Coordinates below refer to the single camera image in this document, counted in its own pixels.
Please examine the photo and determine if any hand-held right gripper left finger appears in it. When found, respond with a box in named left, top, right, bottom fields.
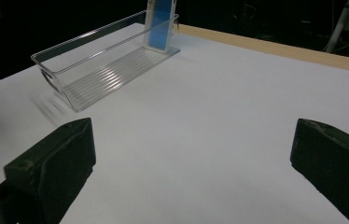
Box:
left=0, top=117, right=97, bottom=224

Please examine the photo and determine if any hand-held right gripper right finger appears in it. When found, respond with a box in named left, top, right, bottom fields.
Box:
left=289, top=118, right=349, bottom=224

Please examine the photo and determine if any clear plastic storage bin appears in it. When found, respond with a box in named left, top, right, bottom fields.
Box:
left=30, top=9, right=181, bottom=113

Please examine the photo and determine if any blue translucent phone case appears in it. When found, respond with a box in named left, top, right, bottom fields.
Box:
left=143, top=0, right=177, bottom=55

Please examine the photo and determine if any desk with white legs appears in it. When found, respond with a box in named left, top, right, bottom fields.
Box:
left=325, top=0, right=349, bottom=54

